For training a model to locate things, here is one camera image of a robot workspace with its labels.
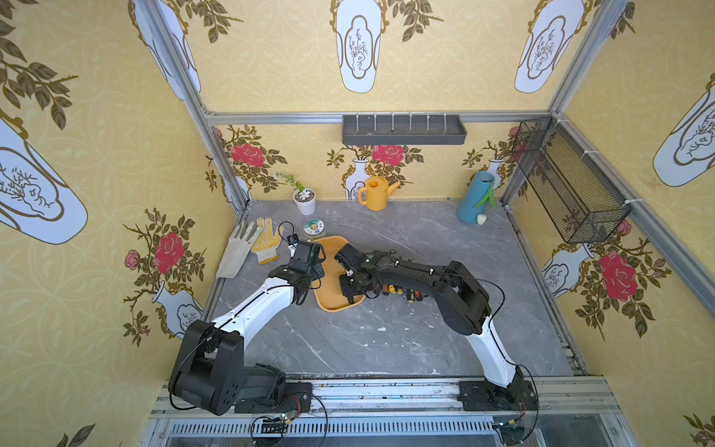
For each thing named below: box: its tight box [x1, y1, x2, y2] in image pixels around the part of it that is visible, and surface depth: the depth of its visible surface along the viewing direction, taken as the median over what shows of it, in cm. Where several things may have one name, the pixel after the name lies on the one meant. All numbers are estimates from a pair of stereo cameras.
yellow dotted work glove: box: [250, 216, 284, 266], surface depth 108 cm
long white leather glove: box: [215, 221, 264, 279], surface depth 109 cm
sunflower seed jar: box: [302, 218, 325, 236], surface depth 105 cm
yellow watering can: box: [358, 176, 402, 212], surface depth 118 cm
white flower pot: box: [292, 188, 317, 216], surface depth 115 cm
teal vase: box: [457, 171, 498, 225], surface depth 105 cm
